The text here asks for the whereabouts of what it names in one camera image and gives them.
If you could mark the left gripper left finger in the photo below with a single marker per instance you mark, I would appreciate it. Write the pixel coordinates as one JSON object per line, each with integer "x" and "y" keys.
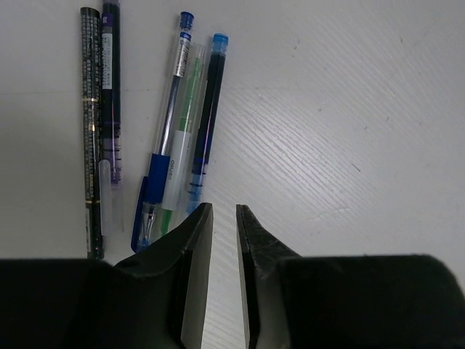
{"x": 159, "y": 295}

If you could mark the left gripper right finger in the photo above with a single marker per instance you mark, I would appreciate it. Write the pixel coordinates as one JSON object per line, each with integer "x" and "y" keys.
{"x": 273, "y": 305}

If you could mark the light blue cap pen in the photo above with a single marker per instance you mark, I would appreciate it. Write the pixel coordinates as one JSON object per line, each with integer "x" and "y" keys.
{"x": 205, "y": 133}

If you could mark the blue cap gel pen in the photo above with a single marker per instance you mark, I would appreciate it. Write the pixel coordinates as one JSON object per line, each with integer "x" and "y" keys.
{"x": 153, "y": 184}

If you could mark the purple ink pen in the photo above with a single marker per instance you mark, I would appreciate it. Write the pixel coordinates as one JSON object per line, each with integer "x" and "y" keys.
{"x": 110, "y": 167}

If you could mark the green refill clear pen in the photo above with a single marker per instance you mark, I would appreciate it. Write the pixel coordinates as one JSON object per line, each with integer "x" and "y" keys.
{"x": 181, "y": 140}

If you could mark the black patterned pen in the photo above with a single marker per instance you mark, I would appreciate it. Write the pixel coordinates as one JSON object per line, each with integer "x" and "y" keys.
{"x": 91, "y": 111}

